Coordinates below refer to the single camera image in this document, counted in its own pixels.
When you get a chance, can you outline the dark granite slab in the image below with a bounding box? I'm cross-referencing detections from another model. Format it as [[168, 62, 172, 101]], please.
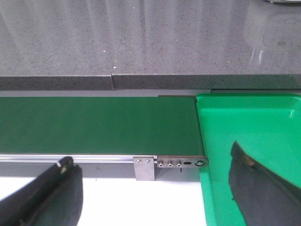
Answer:
[[0, 0, 301, 91]]

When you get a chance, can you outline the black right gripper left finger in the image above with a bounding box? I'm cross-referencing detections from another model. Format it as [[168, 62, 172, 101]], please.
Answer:
[[0, 156, 83, 226]]

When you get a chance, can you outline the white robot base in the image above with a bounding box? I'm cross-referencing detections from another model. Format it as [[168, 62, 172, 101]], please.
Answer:
[[266, 0, 301, 4]]

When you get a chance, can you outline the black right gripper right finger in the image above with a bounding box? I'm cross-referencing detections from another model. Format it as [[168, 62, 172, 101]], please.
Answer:
[[229, 142, 301, 226]]

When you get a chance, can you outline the aluminium conveyor side rail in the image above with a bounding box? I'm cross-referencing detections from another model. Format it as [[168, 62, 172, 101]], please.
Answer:
[[0, 154, 158, 164]]

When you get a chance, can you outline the steel conveyor support bracket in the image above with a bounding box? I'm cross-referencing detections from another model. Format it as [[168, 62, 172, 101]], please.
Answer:
[[133, 157, 155, 181]]

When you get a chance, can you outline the steel conveyor end plate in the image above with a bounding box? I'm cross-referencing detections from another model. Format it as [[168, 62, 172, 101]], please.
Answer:
[[156, 155, 209, 169]]

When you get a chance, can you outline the green plastic tray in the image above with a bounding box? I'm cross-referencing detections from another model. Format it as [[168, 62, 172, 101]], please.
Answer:
[[197, 93, 301, 226]]

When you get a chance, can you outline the green conveyor belt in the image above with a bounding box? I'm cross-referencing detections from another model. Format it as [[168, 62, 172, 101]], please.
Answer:
[[0, 97, 204, 155]]

